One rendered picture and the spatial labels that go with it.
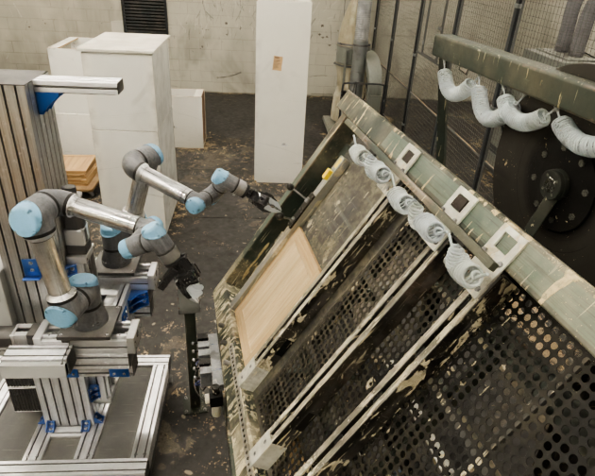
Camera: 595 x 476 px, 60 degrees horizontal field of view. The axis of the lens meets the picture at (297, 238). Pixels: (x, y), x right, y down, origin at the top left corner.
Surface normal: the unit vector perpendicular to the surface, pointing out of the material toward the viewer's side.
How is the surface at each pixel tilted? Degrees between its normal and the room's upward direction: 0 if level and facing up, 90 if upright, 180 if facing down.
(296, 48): 90
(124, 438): 0
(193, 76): 90
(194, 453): 0
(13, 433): 0
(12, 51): 90
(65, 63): 90
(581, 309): 57
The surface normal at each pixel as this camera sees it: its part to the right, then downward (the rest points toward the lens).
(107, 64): 0.07, 0.49
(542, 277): -0.79, -0.43
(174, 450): 0.05, -0.87
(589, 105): -0.98, 0.06
